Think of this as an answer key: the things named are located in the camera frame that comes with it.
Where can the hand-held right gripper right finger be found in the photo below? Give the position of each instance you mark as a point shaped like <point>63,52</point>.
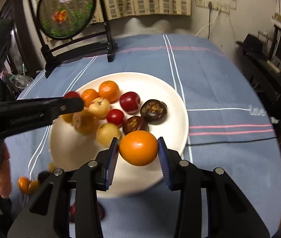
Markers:
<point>164,163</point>

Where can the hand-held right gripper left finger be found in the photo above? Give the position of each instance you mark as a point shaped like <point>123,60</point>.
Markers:
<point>112,163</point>

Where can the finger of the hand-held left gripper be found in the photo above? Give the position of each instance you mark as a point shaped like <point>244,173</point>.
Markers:
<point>31,111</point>

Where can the tan round fruit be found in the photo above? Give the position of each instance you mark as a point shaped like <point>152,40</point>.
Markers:
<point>99,107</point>
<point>108,133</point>
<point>83,122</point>

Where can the white round plate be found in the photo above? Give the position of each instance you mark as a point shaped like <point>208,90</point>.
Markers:
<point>81,151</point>

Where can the red cherry tomato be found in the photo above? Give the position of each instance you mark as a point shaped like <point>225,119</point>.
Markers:
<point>115,117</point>
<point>72,94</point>

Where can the dark brown mangosteen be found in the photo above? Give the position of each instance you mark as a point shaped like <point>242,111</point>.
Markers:
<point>153,111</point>
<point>135,124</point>

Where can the person's left hand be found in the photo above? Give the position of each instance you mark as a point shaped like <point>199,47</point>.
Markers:
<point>3,176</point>

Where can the clear plastic bag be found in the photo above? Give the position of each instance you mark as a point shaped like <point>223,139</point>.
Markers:
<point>21,79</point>

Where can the small yellow fruit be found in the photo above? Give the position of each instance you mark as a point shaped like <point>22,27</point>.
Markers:
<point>34,186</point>
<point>51,166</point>

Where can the dark purple small fruit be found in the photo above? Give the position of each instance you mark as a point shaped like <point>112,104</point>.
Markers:
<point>42,176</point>

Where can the blue plaid tablecloth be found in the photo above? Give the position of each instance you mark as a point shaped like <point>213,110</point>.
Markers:
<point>217,168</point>

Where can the dark framed painting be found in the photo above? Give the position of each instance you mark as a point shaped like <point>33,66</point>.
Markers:
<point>16,44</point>

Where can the round goldfish screen black stand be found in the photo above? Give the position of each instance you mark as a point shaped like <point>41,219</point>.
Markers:
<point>66,10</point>

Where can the black desk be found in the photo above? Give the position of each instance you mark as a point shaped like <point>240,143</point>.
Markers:
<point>267,79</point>

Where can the black hat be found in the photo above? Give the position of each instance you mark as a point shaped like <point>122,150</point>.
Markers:
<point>252,43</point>

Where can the white wall socket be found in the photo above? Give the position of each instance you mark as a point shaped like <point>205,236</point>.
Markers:
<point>200,2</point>

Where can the white wall socket strip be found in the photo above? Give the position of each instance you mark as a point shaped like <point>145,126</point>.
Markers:
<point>219,7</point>

